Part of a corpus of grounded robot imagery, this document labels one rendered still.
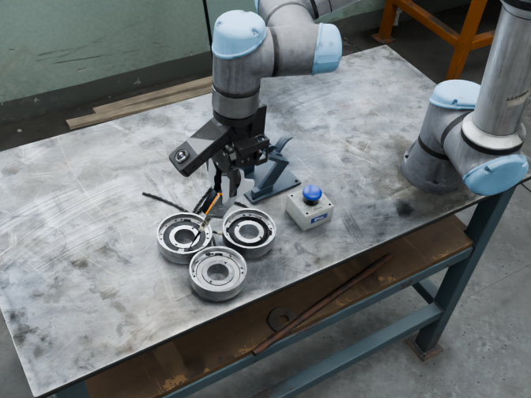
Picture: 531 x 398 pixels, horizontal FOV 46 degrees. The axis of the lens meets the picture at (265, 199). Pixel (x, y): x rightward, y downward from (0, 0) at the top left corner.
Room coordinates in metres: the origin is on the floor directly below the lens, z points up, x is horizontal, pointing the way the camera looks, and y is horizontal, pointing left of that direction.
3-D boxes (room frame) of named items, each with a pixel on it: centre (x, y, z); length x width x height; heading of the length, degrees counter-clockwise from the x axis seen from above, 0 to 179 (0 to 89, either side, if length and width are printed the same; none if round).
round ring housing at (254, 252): (0.82, 0.02, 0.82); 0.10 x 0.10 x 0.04
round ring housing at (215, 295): (0.71, 0.07, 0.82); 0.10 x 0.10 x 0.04
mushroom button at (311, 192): (0.91, -0.09, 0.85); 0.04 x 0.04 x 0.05
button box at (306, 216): (0.91, -0.10, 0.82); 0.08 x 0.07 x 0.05; 126
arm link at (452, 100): (1.09, -0.38, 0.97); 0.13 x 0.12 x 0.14; 18
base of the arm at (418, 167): (1.10, -0.38, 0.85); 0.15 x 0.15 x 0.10
